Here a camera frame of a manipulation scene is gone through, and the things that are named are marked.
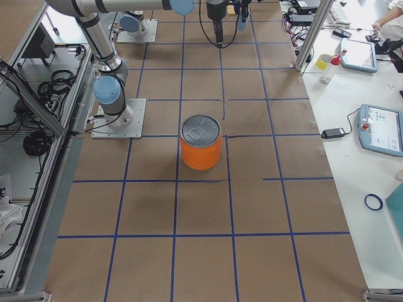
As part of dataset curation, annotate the blue tape ring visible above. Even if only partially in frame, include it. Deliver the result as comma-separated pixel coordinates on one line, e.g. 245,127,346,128
364,193,384,211

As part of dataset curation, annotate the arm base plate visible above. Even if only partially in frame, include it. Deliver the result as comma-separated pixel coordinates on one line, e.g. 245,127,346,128
117,17,158,44
91,98,147,139

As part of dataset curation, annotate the aluminium frame post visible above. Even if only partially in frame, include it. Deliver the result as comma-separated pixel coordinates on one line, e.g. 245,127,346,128
294,0,333,72

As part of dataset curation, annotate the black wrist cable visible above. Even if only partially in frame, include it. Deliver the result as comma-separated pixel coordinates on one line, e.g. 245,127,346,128
198,0,243,49

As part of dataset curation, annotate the orange tin can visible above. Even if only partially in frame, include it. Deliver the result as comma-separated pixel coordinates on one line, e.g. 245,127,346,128
180,114,222,171

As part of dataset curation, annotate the white plastic cup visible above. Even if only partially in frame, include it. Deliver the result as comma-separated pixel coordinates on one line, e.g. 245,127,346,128
237,13,249,31

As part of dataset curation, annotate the teach pendant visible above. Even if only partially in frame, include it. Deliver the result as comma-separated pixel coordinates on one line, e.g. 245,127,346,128
339,38,378,73
358,104,402,157

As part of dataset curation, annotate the far teach pendant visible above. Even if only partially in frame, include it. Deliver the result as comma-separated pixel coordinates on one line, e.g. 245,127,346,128
339,38,378,73

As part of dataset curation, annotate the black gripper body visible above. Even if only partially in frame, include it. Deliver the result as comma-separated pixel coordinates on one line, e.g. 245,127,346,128
212,20,223,33

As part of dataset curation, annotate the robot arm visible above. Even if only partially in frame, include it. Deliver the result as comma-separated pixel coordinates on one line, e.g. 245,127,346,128
169,0,242,21
47,1,196,130

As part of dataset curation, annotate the yellow tape roll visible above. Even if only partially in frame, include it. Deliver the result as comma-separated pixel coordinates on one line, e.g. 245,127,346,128
315,53,331,70

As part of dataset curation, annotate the black power brick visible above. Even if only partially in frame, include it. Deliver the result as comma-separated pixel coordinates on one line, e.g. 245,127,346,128
321,127,351,140

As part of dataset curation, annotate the near teach pendant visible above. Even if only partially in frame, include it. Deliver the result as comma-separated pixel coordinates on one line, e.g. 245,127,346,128
358,104,402,157

